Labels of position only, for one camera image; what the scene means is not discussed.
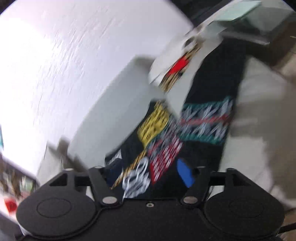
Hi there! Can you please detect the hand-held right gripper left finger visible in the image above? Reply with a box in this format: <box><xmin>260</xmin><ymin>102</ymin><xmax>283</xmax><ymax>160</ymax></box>
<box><xmin>48</xmin><ymin>159</ymin><xmax>123</xmax><ymax>207</ymax></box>

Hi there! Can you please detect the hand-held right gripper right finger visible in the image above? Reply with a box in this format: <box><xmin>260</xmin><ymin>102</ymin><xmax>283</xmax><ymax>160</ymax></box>
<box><xmin>177</xmin><ymin>159</ymin><xmax>250</xmax><ymax>206</ymax></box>

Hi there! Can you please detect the black patterned knit sweater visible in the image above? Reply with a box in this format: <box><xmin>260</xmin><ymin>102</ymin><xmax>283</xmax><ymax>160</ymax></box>
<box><xmin>104</xmin><ymin>37</ymin><xmax>248</xmax><ymax>200</ymax></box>

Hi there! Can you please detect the grey sofa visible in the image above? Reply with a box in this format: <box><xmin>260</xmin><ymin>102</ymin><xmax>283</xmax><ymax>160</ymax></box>
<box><xmin>37</xmin><ymin>23</ymin><xmax>296</xmax><ymax>209</ymax></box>

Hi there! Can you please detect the red folded cloth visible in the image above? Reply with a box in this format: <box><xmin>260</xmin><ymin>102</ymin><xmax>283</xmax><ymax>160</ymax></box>
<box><xmin>166</xmin><ymin>58</ymin><xmax>189</xmax><ymax>76</ymax></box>

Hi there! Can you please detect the glass side table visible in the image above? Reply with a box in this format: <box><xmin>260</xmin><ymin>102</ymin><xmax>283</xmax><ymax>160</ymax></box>
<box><xmin>192</xmin><ymin>0</ymin><xmax>296</xmax><ymax>45</ymax></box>

